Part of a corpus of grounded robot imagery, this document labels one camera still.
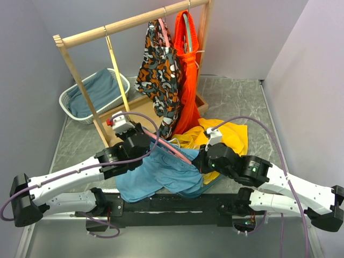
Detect pink hanger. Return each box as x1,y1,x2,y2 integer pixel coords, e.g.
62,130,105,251
157,18,171,52
143,128,191,164

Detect light blue shorts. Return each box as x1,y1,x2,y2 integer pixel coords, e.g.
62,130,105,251
116,141,203,203

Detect yellow hanger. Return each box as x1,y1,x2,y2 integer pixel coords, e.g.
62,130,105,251
103,25,130,112

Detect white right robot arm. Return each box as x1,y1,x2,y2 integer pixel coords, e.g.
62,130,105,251
192,143,343,232

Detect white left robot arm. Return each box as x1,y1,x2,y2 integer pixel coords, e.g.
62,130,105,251
10,122,151,227

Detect yellow shorts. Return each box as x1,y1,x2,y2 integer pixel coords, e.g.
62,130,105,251
169,118,248,185

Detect patterned shorts on hanger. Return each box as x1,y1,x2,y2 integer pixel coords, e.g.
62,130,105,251
134,19,182,139

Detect pink hanger under patterned shorts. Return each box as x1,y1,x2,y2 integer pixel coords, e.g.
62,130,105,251
157,18,171,52

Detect orange shorts on hanger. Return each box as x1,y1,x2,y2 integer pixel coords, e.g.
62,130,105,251
173,10,200,134

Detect green hanger under orange shorts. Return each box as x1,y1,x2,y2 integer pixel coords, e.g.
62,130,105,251
182,0,193,53

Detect wooden clothes rack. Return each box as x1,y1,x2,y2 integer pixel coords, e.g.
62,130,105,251
52,0,216,151

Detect white plastic basket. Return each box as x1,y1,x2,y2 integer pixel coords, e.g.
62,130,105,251
59,67,131,125

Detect grey-blue cloth in basket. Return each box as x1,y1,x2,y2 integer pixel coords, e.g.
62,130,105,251
66,68,127,119

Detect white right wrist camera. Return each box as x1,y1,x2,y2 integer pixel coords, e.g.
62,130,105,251
204,127,223,151

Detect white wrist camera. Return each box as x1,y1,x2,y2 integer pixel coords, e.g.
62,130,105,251
204,127,223,151
106,111,135,134

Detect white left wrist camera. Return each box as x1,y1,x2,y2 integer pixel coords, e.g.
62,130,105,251
106,111,135,134

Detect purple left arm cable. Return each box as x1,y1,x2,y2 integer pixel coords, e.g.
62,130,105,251
0,112,161,221

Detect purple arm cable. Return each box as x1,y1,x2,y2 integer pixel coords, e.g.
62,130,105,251
0,112,161,221
209,116,311,258

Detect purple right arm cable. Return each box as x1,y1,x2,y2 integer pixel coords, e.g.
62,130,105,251
209,116,311,258

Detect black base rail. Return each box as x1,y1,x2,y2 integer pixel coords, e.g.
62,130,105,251
74,192,267,234

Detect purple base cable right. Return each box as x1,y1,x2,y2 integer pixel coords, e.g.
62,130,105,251
236,211,284,258

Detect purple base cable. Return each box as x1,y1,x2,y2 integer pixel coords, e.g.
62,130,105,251
77,211,121,239
236,211,284,258

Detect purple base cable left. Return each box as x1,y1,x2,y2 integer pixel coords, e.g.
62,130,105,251
77,211,121,239

